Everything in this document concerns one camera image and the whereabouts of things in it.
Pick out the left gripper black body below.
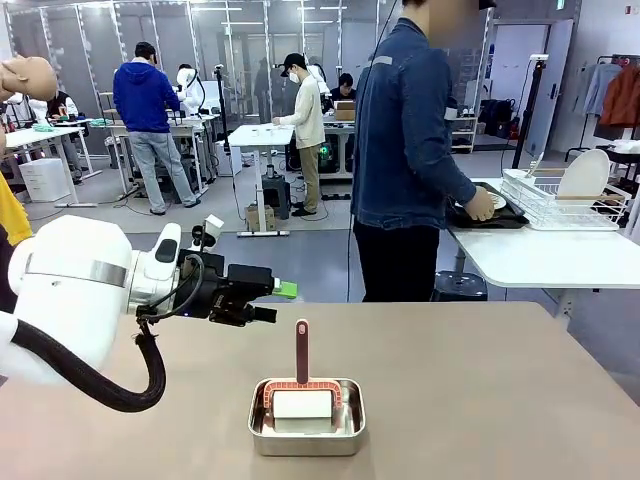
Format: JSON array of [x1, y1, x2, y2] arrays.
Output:
[[175, 253, 275, 320]]

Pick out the black plastic serving tray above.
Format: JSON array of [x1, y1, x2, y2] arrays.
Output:
[[444, 182, 530, 230]]

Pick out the white round plate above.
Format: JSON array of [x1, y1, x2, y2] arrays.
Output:
[[479, 191, 510, 212]]

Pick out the person's right forearm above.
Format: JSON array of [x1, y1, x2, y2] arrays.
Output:
[[438, 157, 480, 207]]

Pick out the cardboard box on floor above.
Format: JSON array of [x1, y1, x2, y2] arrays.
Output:
[[243, 203, 277, 233]]

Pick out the person's right hand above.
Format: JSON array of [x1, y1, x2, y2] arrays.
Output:
[[463, 188, 497, 223]]

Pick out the pink lint roller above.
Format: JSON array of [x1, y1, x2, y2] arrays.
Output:
[[263, 319, 346, 421]]

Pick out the black bin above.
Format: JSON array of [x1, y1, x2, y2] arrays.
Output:
[[261, 174, 292, 221]]

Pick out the rectangular stainless steel tray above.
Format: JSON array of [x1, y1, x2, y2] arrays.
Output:
[[247, 377, 367, 457]]

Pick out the white standing desk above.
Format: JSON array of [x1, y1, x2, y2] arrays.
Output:
[[227, 123, 297, 238]]

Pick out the man in cream sweater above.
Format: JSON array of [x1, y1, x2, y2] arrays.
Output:
[[273, 52, 328, 218]]

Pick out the person in denim jacket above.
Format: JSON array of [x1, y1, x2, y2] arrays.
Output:
[[349, 0, 496, 304]]

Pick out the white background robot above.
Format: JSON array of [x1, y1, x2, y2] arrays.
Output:
[[174, 63, 207, 120]]

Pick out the man in blue hoodie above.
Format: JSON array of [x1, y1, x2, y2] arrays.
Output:
[[112, 41, 202, 217]]

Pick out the seated person in black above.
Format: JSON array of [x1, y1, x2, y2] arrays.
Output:
[[329, 72, 358, 102]]

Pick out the white drawer cabinet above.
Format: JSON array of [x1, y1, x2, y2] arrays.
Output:
[[18, 156, 73, 204]]

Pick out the yellow garment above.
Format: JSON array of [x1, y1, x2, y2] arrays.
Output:
[[0, 171, 34, 247]]

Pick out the white long desk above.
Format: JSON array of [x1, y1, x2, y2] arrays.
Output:
[[0, 124, 100, 209]]

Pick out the white side table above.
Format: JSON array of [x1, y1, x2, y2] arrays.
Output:
[[446, 177, 640, 292]]

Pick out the black bags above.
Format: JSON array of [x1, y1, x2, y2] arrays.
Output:
[[481, 98, 521, 140]]

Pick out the utensil in dish rack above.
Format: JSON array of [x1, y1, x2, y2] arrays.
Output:
[[523, 151, 546, 180]]

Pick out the black tripod stand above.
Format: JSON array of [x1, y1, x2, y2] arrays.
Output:
[[511, 53, 550, 170]]

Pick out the large white plate in rack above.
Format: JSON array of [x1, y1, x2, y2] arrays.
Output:
[[555, 148, 612, 199]]

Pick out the light blue shirt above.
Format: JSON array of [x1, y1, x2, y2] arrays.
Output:
[[581, 63, 623, 117]]

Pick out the orange jacket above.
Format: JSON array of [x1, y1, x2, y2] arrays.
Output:
[[598, 63, 640, 129]]

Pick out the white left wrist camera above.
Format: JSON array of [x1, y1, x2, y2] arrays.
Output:
[[192, 214, 225, 253]]

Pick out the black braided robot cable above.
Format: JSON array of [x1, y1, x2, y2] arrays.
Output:
[[12, 253, 207, 414]]

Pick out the white wire dish rack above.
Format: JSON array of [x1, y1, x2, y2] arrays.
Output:
[[500, 167, 632, 233]]

